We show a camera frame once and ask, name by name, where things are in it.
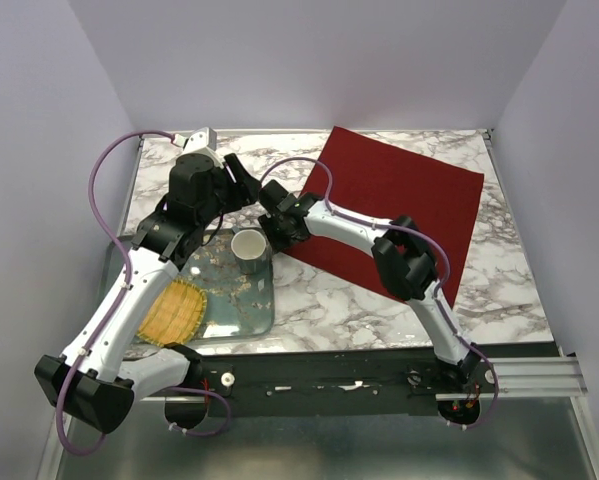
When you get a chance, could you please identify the red cloth napkin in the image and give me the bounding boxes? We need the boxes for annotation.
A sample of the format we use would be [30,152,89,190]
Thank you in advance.
[302,127,484,304]

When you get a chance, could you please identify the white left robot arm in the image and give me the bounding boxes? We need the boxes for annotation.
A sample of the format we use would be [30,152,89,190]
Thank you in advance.
[34,153,261,434]

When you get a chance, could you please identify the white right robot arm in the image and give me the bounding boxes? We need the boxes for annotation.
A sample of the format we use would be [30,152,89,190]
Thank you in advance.
[259,181,481,392]

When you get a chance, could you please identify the white cup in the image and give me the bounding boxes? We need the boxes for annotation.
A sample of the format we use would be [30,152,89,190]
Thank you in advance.
[230,229,269,275]

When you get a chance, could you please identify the floral metal tray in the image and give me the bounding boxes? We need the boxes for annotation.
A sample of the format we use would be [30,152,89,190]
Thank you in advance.
[103,225,275,346]

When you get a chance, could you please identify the yellow woven coaster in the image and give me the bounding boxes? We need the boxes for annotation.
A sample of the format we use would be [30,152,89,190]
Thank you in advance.
[136,279,207,347]

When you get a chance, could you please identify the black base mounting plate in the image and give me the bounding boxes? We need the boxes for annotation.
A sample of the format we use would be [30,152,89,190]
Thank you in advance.
[128,343,500,436]

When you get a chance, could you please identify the aluminium frame rail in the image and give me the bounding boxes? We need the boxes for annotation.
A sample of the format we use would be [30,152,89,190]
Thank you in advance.
[58,353,588,401]

